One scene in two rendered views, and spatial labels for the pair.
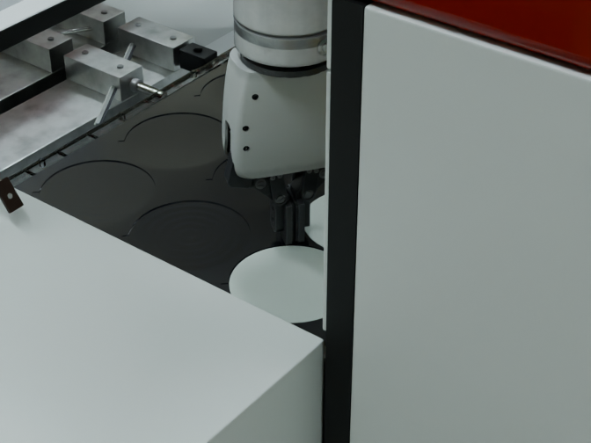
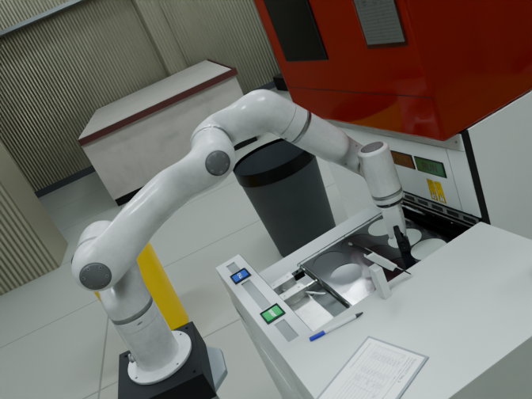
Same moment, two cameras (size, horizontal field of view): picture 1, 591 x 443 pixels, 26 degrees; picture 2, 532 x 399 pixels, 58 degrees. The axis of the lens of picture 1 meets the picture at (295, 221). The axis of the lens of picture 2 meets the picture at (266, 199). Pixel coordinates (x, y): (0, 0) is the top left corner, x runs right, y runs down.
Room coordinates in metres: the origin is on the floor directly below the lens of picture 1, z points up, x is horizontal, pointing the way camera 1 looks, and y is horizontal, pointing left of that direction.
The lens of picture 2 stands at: (0.38, 1.11, 1.71)
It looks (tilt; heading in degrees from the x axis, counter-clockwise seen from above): 22 degrees down; 309
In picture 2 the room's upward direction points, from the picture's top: 24 degrees counter-clockwise
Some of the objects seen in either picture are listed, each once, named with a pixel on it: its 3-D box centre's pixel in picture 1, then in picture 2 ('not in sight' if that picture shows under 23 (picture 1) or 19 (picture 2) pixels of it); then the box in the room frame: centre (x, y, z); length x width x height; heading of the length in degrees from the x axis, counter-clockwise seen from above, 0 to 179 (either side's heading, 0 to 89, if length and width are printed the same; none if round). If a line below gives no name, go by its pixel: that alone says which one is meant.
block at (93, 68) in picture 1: (103, 71); (293, 294); (1.17, 0.20, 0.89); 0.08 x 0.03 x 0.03; 53
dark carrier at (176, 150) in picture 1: (269, 180); (376, 256); (0.96, 0.02, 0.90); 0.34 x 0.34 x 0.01; 53
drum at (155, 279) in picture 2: not in sight; (135, 288); (2.88, -0.43, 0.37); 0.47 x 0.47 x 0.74
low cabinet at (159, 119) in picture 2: not in sight; (169, 122); (5.55, -4.02, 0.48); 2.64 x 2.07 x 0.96; 134
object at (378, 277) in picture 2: not in sight; (382, 269); (0.83, 0.26, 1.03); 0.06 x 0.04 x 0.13; 53
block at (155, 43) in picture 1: (156, 42); (282, 284); (1.23, 0.15, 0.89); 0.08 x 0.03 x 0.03; 53
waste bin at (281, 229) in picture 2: not in sight; (290, 199); (2.18, -1.39, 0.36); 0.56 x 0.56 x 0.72
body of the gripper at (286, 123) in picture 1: (289, 102); (393, 213); (0.87, 0.00, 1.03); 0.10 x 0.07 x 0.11; 107
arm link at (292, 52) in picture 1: (292, 30); (387, 194); (0.87, 0.00, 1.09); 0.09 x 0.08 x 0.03; 107
